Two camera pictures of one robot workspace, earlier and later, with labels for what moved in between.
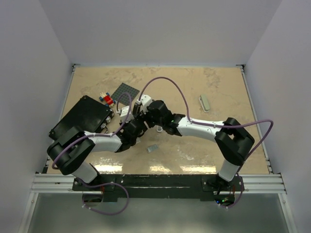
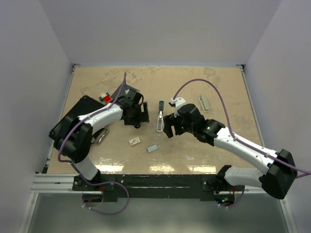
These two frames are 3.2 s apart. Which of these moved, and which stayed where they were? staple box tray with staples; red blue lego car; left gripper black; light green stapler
Moved: left gripper black
Stayed: staple box tray with staples; light green stapler; red blue lego car
